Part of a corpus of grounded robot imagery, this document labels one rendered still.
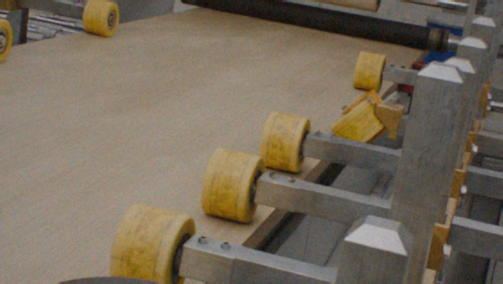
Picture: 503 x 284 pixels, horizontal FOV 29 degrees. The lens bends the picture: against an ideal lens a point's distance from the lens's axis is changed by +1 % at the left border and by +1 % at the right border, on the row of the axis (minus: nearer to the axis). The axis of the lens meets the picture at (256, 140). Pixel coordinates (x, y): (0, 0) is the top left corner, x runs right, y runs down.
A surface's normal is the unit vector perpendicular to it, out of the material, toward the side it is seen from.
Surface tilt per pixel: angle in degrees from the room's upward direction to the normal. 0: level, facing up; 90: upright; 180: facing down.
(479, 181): 90
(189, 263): 90
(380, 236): 45
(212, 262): 90
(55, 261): 0
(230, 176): 57
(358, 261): 90
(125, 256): 81
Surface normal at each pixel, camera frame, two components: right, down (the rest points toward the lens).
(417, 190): -0.27, 0.20
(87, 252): 0.15, -0.96
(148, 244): -0.15, -0.33
